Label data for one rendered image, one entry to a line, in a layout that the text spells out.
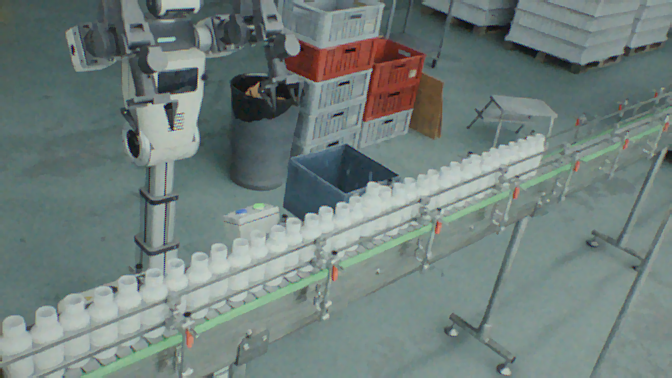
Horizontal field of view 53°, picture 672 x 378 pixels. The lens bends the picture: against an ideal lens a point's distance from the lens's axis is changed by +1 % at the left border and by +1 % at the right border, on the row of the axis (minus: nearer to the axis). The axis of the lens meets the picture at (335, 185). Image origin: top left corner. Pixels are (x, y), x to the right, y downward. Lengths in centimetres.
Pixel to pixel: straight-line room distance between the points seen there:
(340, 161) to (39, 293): 152
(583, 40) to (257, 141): 500
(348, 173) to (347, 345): 85
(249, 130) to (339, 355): 154
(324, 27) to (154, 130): 205
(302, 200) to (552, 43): 612
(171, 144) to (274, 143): 183
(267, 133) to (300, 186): 149
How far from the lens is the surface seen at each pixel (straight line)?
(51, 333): 146
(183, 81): 220
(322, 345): 315
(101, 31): 197
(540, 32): 839
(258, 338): 182
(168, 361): 166
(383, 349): 320
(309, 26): 416
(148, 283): 154
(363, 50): 449
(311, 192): 250
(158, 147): 226
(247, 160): 411
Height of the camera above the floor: 209
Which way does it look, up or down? 28 degrees down
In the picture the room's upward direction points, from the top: 10 degrees clockwise
